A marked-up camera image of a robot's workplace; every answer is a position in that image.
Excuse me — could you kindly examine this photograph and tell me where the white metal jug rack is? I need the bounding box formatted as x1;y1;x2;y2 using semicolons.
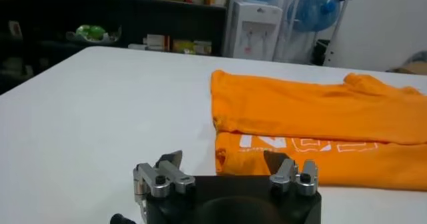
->
273;0;358;68

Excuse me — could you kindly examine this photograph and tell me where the red and white medicine box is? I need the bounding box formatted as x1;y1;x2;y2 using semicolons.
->
143;33;171;52

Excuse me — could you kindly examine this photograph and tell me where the orange t-shirt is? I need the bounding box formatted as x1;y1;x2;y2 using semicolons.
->
210;69;427;192

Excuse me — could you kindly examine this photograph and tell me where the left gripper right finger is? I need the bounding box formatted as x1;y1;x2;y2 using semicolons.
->
263;150;320;197

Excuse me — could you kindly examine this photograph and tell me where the pile of grey clothes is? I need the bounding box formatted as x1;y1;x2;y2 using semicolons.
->
408;50;427;65

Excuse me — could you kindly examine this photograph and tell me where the green and white bowl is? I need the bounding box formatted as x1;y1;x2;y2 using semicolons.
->
65;24;123;45

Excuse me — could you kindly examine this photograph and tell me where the large open cardboard box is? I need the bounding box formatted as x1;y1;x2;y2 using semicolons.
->
386;60;427;76

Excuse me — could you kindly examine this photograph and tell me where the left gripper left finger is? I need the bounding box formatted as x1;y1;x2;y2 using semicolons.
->
132;150;197;215

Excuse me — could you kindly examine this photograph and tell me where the black shelving unit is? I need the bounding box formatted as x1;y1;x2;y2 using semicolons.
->
0;0;233;95

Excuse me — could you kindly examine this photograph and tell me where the white water dispenser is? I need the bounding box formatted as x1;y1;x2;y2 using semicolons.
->
222;0;284;62

